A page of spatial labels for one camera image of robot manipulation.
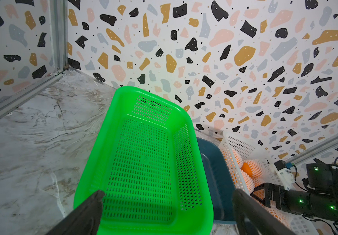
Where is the dark teal plastic bin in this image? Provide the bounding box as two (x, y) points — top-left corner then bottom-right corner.
(197, 138), (236, 224)

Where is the netted orange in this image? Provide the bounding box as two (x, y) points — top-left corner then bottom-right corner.
(233, 170), (255, 194)
(241, 160), (264, 178)
(232, 149), (244, 168)

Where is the green plastic mesh basket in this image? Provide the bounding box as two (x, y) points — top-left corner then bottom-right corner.
(74, 86), (214, 235)

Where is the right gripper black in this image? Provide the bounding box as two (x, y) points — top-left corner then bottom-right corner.
(250, 163), (338, 226)

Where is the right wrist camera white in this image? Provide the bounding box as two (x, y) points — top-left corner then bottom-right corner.
(270, 160), (295, 191)

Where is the white plastic mesh basket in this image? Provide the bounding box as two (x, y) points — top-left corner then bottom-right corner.
(219, 131), (318, 235)

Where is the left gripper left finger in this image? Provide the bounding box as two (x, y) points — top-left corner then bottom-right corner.
(47, 190), (105, 235)

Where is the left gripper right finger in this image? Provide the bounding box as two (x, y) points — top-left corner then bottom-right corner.
(232, 189), (294, 235)

